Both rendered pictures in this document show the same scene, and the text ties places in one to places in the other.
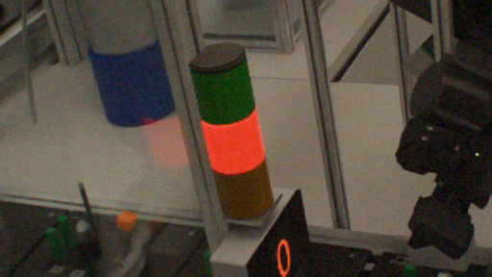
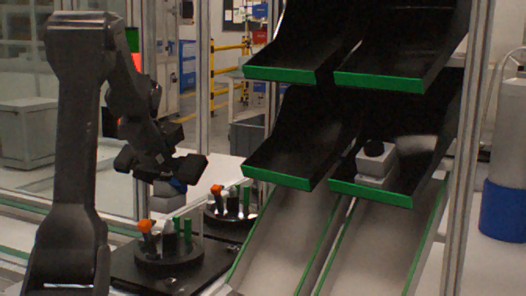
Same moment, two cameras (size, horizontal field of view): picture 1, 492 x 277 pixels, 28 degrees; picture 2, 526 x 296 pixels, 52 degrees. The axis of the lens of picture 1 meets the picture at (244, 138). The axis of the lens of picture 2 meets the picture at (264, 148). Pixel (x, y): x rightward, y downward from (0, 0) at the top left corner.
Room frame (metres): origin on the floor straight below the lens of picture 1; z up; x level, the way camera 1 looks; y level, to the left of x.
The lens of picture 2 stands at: (0.97, -1.19, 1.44)
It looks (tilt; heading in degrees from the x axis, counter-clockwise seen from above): 14 degrees down; 85
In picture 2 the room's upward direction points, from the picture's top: 2 degrees clockwise
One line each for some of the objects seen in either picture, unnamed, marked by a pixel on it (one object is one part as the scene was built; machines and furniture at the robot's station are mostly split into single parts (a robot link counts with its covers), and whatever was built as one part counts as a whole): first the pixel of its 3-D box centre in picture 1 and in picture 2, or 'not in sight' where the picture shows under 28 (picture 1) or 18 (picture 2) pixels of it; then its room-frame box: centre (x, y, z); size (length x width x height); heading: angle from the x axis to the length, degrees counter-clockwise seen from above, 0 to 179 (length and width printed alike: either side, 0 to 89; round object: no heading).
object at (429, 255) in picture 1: (430, 230); (171, 189); (0.87, -0.18, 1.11); 0.08 x 0.04 x 0.07; 60
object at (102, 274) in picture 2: not in sight; (64, 276); (0.79, -0.62, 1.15); 0.09 x 0.07 x 0.06; 176
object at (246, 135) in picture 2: not in sight; (290, 142); (1.38, 1.89, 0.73); 0.62 x 0.42 x 0.23; 149
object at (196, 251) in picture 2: not in sight; (169, 252); (0.87, -0.19, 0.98); 0.14 x 0.14 x 0.02
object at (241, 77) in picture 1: (222, 87); (127, 41); (0.76, 0.01, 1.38); 0.05 x 0.05 x 0.05
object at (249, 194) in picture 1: (242, 182); not in sight; (0.76, 0.01, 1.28); 0.05 x 0.05 x 0.05
